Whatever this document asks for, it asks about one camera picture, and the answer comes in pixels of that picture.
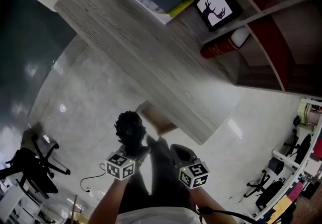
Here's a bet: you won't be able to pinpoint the person's right forearm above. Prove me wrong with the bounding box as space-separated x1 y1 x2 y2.
187 184 238 224

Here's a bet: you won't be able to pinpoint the grey wooden desk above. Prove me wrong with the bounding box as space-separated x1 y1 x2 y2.
53 0 244 146

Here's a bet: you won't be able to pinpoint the white shelving unit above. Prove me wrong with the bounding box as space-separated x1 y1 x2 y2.
0 180 42 224

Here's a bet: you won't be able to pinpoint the black office chair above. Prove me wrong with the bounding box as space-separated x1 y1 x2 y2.
283 129 312 165
0 133 71 200
243 169 286 210

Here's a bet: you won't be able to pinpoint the black waste bin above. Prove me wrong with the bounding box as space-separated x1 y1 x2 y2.
268 157 285 176

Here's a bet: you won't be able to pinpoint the pale yellow box stack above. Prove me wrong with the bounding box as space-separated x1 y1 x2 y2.
297 102 314 126

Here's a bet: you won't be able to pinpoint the person's left forearm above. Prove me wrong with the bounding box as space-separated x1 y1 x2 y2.
88 176 134 224

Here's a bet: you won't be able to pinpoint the stack of books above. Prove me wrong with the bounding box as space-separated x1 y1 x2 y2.
122 0 195 26

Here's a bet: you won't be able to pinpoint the black floor cable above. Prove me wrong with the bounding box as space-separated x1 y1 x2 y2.
79 163 108 193

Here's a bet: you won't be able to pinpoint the red bottle white cap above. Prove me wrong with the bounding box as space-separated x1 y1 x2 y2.
200 26 252 59

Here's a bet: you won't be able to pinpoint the person's white shirt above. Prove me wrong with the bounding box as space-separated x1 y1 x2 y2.
116 207 202 224

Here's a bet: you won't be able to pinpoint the black hanging cable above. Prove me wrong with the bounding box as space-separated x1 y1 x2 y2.
197 206 255 224

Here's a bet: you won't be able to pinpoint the black framed deer picture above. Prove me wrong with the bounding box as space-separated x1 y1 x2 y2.
192 0 244 33

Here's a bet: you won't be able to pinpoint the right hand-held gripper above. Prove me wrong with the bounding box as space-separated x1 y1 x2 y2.
170 143 211 190

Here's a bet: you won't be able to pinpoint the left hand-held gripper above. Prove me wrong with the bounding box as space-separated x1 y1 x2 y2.
105 143 152 181

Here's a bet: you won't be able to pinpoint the person's dark trousers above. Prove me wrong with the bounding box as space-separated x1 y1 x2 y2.
117 134 201 215

